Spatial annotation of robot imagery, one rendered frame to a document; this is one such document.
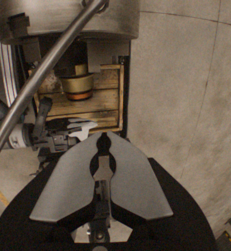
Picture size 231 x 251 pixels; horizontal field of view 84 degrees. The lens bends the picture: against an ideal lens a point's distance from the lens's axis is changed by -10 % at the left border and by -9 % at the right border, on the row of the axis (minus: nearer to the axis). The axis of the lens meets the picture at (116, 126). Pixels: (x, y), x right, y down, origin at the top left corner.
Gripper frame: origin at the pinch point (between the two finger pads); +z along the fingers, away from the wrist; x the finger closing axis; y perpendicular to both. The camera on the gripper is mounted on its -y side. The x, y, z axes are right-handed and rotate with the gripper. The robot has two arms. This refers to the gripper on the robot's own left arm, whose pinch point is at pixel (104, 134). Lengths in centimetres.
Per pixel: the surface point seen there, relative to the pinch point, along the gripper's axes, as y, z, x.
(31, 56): -6.3, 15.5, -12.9
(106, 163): 42, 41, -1
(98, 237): 93, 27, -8
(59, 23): -10.6, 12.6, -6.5
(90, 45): -8.0, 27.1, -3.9
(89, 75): -1.0, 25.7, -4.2
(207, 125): 92, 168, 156
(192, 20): -44, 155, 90
